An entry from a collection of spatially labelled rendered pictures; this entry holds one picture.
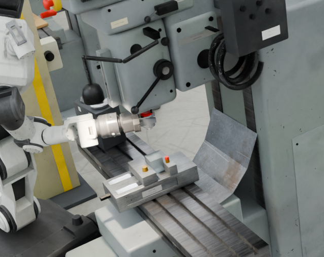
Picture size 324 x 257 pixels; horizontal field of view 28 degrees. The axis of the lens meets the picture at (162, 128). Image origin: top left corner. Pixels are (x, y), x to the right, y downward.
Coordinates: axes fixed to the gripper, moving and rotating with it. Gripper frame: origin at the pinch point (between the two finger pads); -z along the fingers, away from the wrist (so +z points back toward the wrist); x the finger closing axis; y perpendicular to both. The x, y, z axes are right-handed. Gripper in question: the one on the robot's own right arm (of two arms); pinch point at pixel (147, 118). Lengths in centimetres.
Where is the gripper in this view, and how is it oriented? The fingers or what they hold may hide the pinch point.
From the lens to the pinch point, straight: 238.1
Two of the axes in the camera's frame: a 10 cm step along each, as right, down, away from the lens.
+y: 1.6, 8.7, 4.6
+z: -9.8, 1.9, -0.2
